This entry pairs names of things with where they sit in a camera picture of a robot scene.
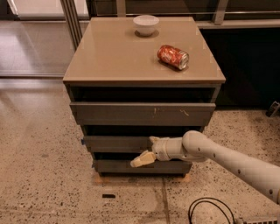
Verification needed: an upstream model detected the dark object on floor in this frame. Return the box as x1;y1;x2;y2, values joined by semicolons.
265;101;280;117

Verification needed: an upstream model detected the metal railing frame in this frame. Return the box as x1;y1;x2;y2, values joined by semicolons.
58;0;280;46

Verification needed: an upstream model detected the grey power strip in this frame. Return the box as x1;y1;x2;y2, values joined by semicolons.
235;216;278;224

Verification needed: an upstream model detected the grey bottom drawer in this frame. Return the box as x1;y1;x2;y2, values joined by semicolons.
93;160;192;174

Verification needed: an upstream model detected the white ceramic bowl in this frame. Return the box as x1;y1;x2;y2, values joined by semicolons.
133;15;159;36

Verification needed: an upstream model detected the black cable loop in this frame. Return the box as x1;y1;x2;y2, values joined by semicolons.
187;197;236;224

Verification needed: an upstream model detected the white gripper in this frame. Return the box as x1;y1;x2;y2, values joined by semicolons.
130;136;185;168

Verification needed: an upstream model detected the red soda can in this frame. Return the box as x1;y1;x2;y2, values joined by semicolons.
157;45;189;70

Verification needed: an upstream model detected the grey drawer cabinet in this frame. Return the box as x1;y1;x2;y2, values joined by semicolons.
62;16;227;179

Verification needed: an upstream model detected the grey top drawer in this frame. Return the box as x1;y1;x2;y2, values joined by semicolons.
70;102;215;126

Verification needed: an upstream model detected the grey drawer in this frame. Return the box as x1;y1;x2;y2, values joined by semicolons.
83;136;152;153
93;160;192;174
70;102;215;126

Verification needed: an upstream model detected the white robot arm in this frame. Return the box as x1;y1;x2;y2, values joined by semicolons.
130;130;280;204

